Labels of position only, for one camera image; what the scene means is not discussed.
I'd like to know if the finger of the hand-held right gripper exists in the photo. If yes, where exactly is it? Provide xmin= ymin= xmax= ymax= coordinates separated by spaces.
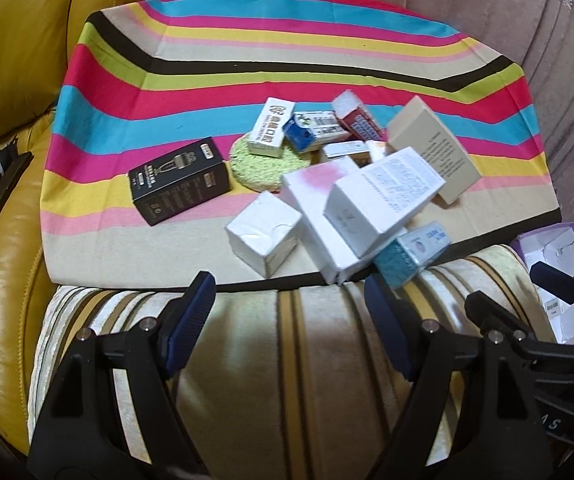
xmin=465 ymin=289 xmax=544 ymax=357
xmin=530 ymin=261 xmax=574 ymax=322

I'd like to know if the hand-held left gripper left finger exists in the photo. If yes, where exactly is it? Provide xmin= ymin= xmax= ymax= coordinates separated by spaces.
xmin=27 ymin=270 xmax=218 ymax=480

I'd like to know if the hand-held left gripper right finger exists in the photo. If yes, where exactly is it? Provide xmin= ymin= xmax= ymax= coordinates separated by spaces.
xmin=364 ymin=274 xmax=544 ymax=480

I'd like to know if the purple cardboard box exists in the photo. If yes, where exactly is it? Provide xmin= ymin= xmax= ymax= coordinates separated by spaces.
xmin=509 ymin=221 xmax=574 ymax=346

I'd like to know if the teal box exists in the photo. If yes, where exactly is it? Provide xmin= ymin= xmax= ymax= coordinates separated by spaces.
xmin=373 ymin=220 xmax=452 ymax=290

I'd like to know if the small plain white box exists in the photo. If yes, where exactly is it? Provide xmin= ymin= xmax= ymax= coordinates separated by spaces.
xmin=224 ymin=191 xmax=303 ymax=278

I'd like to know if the black box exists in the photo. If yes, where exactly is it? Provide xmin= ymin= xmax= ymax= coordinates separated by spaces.
xmin=128 ymin=136 xmax=232 ymax=227

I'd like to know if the white box with fine text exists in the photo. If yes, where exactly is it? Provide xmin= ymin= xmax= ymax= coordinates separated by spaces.
xmin=323 ymin=146 xmax=446 ymax=251

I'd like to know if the white box with pink stain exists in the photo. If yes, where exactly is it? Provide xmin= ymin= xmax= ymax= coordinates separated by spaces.
xmin=281 ymin=155 xmax=408 ymax=286

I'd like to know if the beige box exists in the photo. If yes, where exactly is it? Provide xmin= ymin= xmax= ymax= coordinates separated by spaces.
xmin=386 ymin=95 xmax=482 ymax=206

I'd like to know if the beige striped cushion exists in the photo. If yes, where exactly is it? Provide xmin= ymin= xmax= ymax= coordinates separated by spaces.
xmin=27 ymin=244 xmax=558 ymax=480

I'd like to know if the green round sponge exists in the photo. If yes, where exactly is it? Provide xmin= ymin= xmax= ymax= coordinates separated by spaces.
xmin=229 ymin=132 xmax=313 ymax=193

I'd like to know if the small flat white box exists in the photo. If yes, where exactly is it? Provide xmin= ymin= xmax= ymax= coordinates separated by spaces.
xmin=321 ymin=140 xmax=374 ymax=167

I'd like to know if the white box with grey logo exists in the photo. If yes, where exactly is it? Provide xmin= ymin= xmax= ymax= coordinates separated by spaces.
xmin=246 ymin=96 xmax=297 ymax=157

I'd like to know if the dark red box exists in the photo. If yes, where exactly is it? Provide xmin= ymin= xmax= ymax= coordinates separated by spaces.
xmin=331 ymin=91 xmax=387 ymax=143

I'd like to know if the blue and white box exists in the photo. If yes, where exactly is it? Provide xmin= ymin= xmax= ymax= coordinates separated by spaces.
xmin=282 ymin=108 xmax=352 ymax=153

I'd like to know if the colourful striped cloth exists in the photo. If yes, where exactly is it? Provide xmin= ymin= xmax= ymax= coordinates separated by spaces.
xmin=40 ymin=0 xmax=564 ymax=286

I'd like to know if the yellow leather sofa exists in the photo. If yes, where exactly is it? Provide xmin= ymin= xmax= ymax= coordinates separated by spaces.
xmin=0 ymin=0 xmax=148 ymax=456

